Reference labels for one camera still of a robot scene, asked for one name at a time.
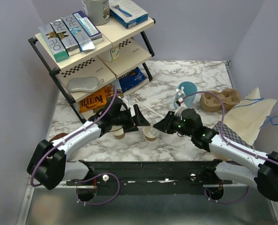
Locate orange snack bag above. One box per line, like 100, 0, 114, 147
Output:
79, 88, 107, 113

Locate teal silver toothpaste box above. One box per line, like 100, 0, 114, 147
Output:
38, 24, 69, 62

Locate cream bag with blue handles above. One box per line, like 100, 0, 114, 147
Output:
223, 87, 277, 145

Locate purple cable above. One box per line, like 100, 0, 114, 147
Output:
176, 91, 278, 204
30, 84, 121, 206

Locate brown cookie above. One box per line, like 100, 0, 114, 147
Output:
50, 133, 68, 142

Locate brown cookie package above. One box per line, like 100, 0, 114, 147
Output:
104, 79, 124, 98

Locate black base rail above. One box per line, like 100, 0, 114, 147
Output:
66, 161, 233, 196

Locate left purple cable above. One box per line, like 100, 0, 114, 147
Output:
30, 84, 121, 206

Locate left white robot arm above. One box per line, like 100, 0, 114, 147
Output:
27, 97, 150, 190

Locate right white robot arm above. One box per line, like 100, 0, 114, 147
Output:
153, 109, 278, 202

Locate blue razor box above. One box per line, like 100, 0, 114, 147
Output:
109, 0, 148, 29

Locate checkered paper bag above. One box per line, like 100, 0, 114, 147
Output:
213, 121, 252, 148

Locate stacked brown cup carriers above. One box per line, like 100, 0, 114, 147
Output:
200, 89, 241, 112

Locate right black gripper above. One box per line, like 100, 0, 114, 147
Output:
153, 110, 194, 137

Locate blue chips bag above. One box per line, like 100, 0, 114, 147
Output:
118, 67, 146, 93

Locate grey printed mug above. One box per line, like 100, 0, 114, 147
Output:
82, 0, 110, 26

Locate black beige shelf rack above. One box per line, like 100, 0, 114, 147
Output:
28, 18, 156, 123

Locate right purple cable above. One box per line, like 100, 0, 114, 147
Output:
176, 91, 278, 204

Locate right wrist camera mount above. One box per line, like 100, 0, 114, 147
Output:
175, 105, 187, 117

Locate grey sponge pad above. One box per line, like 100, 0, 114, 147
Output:
66, 76, 104, 93

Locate white stirrer stick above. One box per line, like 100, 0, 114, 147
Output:
136, 99, 164, 119

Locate white patterned mug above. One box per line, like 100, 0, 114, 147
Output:
98, 45, 119, 62

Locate blue silver toothpaste box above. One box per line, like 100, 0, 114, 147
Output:
61, 15, 95, 52

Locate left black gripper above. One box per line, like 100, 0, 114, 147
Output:
111, 105, 150, 133

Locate brown paper cup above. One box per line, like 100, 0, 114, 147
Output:
112, 129, 125, 139
143, 127, 159, 142

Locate purple white toothpaste box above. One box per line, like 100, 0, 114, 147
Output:
73, 11, 103, 44

